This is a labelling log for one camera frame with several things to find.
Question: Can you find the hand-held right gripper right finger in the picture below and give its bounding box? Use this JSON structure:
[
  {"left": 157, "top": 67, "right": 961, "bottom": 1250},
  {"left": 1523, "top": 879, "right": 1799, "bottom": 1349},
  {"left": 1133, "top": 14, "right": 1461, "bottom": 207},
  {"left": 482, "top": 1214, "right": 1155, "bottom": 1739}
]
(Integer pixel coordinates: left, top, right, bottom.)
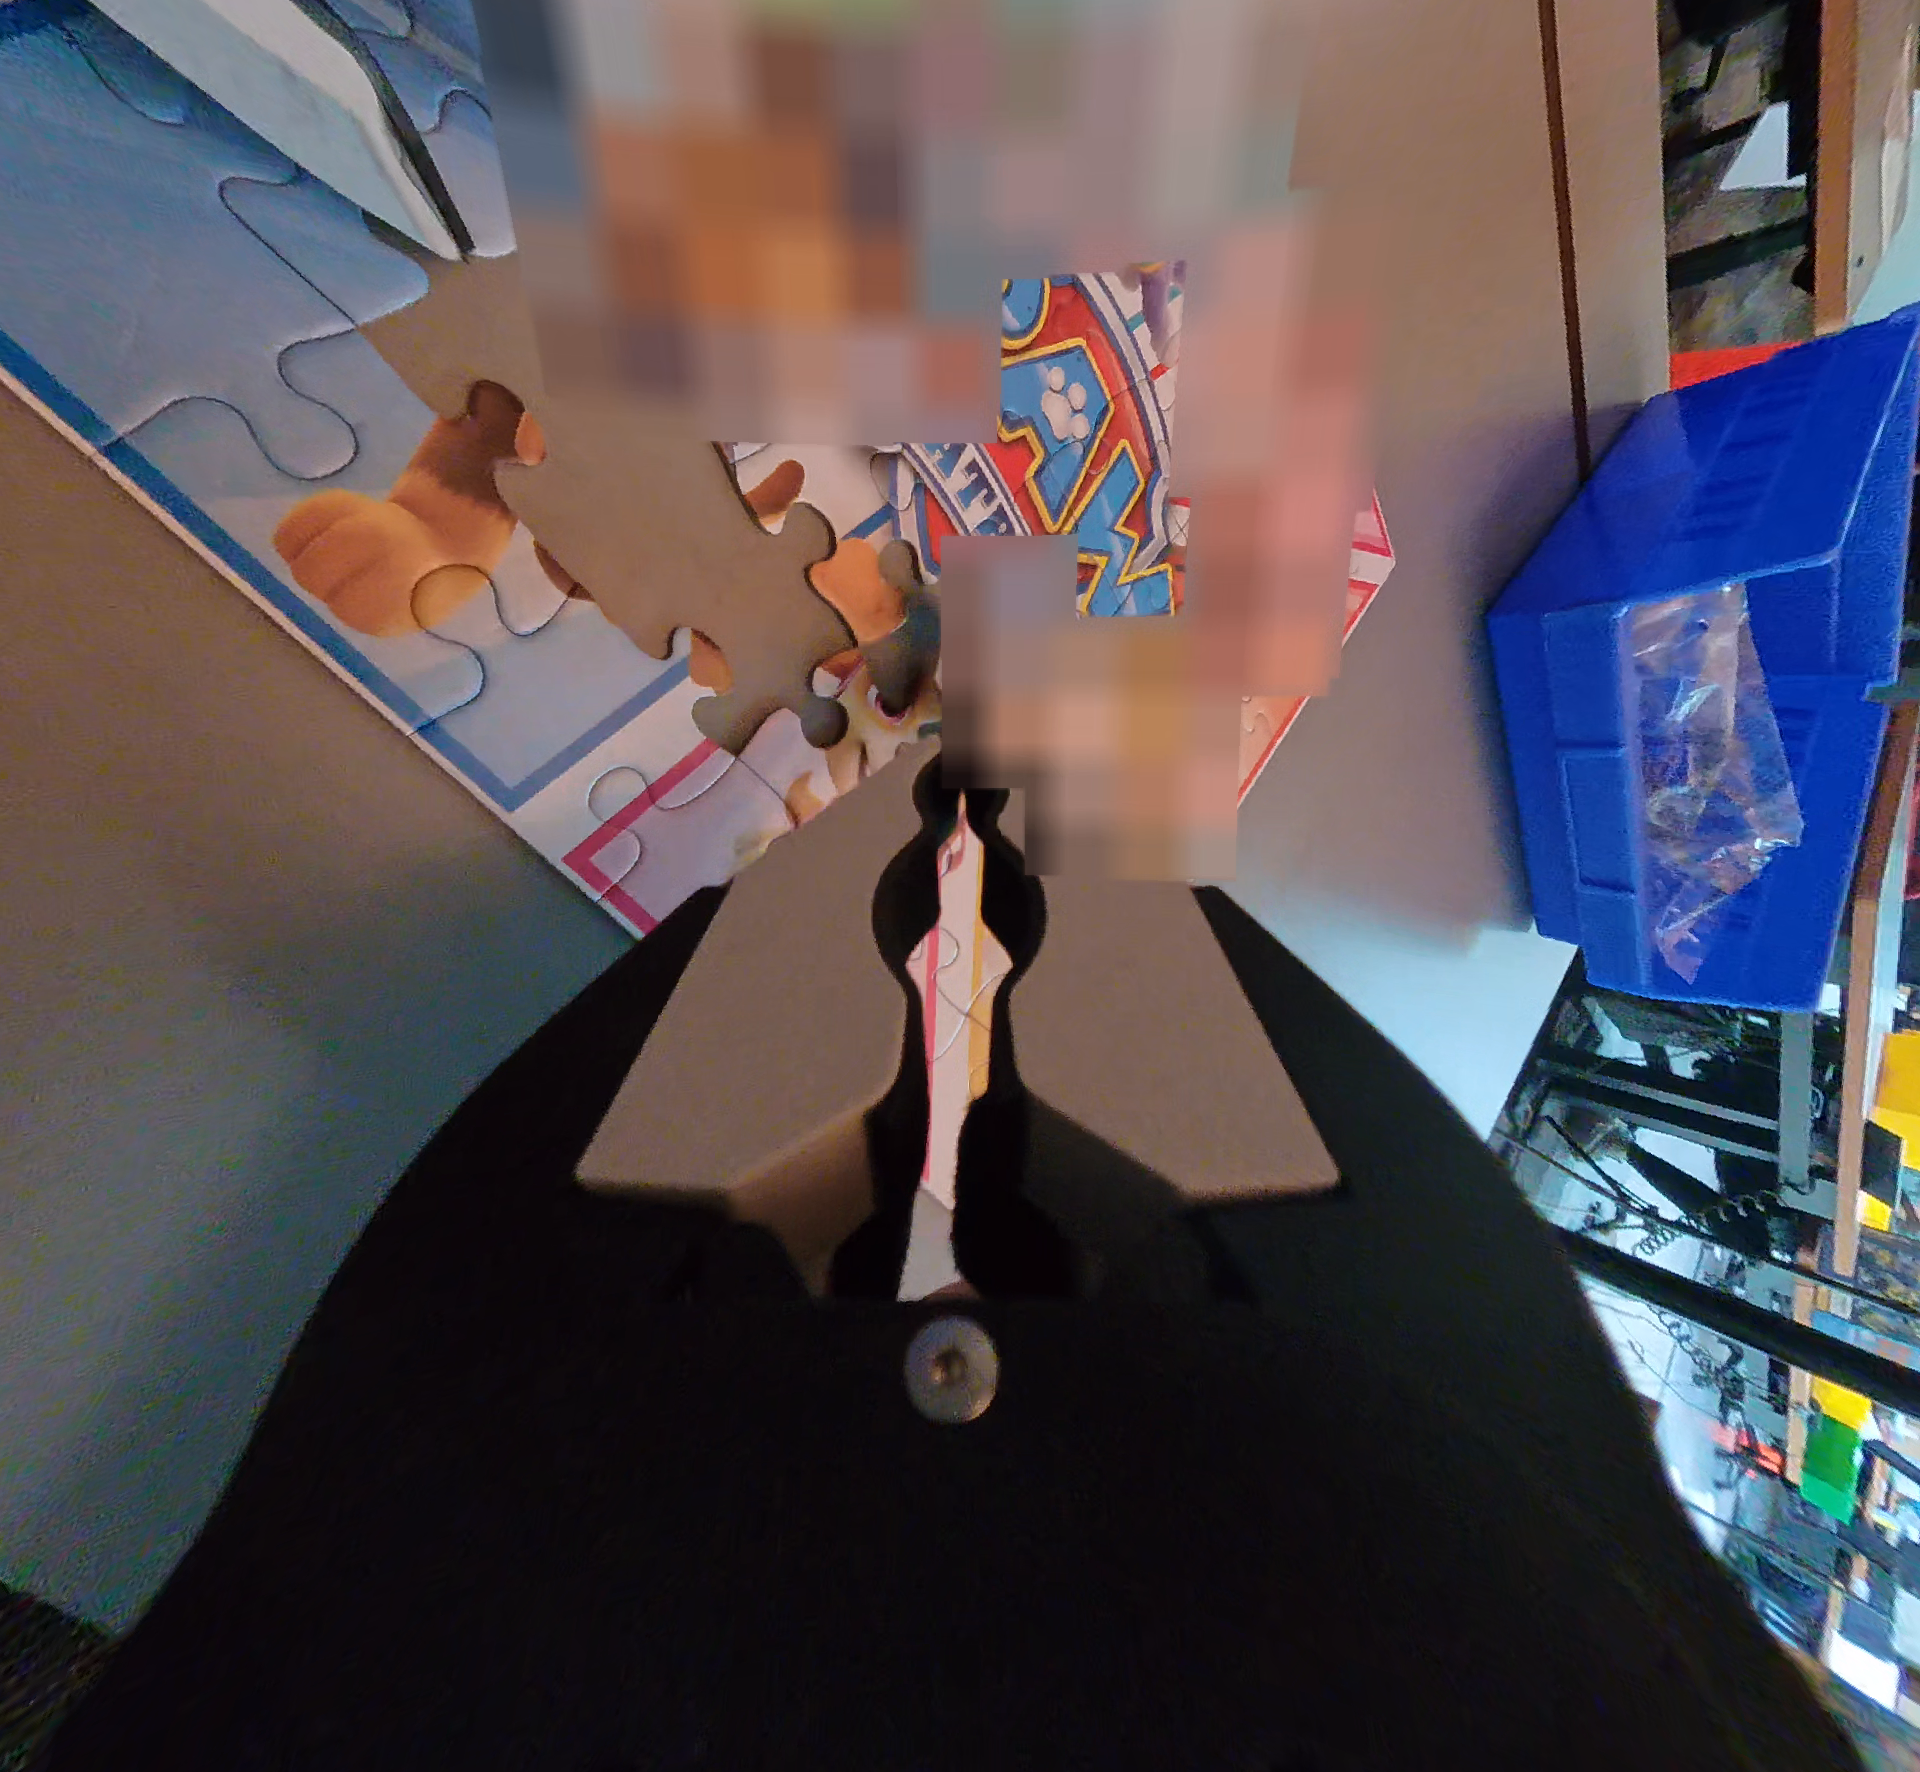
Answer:
[{"left": 948, "top": 791, "right": 1340, "bottom": 1302}]

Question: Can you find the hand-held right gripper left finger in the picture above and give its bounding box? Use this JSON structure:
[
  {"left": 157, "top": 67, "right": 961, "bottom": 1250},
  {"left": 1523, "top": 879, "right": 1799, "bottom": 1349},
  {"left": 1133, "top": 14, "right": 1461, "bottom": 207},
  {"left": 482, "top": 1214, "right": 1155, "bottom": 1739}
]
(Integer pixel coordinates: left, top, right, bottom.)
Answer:
[{"left": 577, "top": 753, "right": 945, "bottom": 1302}]

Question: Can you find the cartoon jigsaw puzzle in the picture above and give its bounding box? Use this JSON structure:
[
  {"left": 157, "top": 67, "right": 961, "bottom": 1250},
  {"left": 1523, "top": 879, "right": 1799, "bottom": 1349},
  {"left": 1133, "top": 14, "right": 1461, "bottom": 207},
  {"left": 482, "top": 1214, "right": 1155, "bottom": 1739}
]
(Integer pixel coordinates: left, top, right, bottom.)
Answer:
[{"left": 0, "top": 0, "right": 1399, "bottom": 1257}]

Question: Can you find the grey desk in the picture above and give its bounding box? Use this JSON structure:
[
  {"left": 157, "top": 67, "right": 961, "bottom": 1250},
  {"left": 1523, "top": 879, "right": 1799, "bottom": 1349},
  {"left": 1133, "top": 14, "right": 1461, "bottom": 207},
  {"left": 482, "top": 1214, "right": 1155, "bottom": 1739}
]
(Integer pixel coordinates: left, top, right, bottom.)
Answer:
[{"left": 0, "top": 0, "right": 1675, "bottom": 1638}]

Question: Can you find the clear plastic bag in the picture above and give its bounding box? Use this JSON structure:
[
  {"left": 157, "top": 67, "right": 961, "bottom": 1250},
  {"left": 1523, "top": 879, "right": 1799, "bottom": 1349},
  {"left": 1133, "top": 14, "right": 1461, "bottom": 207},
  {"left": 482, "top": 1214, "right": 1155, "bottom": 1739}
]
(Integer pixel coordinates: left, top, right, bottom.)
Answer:
[{"left": 1623, "top": 585, "right": 1807, "bottom": 991}]

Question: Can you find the blue storage bin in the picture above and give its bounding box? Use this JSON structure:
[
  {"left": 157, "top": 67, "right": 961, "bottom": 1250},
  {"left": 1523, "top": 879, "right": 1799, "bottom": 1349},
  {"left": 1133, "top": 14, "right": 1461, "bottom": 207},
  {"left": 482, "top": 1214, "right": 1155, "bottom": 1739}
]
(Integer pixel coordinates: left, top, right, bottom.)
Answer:
[{"left": 1484, "top": 306, "right": 1920, "bottom": 1015}]

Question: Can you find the orange plastic object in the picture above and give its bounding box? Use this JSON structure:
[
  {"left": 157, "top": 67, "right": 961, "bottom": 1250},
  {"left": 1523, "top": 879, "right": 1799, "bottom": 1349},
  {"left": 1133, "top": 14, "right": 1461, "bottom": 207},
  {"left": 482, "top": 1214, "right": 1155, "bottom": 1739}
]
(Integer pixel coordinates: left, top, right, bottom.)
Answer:
[{"left": 1670, "top": 340, "right": 1809, "bottom": 391}]

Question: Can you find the wooden board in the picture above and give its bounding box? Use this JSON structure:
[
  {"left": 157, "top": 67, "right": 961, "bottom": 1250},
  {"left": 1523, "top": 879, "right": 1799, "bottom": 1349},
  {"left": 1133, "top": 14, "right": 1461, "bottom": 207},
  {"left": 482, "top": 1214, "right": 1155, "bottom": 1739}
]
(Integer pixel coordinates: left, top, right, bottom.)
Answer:
[{"left": 1814, "top": 0, "right": 1920, "bottom": 334}]

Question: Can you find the black coiled cable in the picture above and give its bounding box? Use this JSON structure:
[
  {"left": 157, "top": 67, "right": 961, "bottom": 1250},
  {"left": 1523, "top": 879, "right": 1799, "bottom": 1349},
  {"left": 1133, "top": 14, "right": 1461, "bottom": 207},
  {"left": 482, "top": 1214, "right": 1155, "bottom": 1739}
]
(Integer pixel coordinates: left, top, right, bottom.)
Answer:
[{"left": 1633, "top": 1190, "right": 1781, "bottom": 1258}]

